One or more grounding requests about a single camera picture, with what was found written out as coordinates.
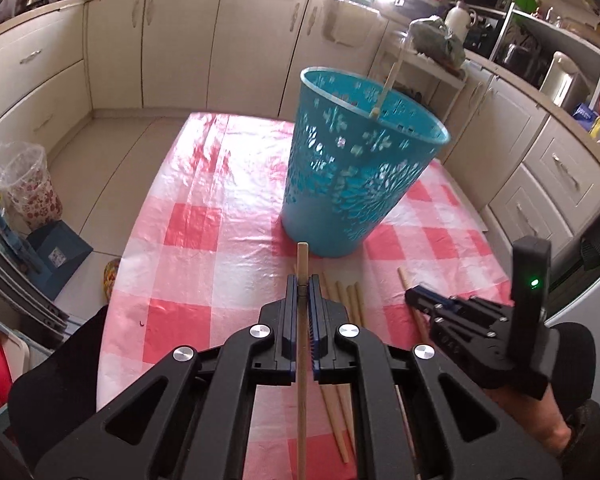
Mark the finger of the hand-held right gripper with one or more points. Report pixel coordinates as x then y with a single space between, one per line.
450 335
422 294

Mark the white shelf rack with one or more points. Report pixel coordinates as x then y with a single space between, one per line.
430 75

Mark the red checkered plastic tablecloth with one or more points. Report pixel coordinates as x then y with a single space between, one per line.
205 260

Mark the person's black clothing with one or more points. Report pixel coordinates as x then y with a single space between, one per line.
575 360

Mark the black chair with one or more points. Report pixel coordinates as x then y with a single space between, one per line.
55 375

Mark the blue package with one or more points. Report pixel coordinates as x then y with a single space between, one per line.
586 115

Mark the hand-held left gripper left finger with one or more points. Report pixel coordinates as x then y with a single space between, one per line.
292 317

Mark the person's right forearm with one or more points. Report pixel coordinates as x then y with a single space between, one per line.
530 420

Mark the floral bin with plastic liner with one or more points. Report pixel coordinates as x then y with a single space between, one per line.
30 185

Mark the cream kitchen cabinet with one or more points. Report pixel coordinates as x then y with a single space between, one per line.
205 45
30 85
545 170

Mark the wooden chopstick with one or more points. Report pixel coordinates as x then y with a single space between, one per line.
335 425
352 305
405 280
359 302
303 265
382 92

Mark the white appliance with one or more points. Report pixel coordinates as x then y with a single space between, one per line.
590 305

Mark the blue perforated plastic basket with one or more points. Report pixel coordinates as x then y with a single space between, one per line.
330 210

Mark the white thermos jug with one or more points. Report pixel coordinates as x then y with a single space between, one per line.
459 20

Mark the blue cardboard box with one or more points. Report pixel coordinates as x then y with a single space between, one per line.
55 255

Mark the grey-green bundled bag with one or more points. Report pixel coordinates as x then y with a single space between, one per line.
435 37

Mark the white electric water pot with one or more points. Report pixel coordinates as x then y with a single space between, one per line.
562 80

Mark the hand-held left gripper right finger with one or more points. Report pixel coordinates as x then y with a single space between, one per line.
315 325

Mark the colourful floral plate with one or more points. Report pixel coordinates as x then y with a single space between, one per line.
112 280

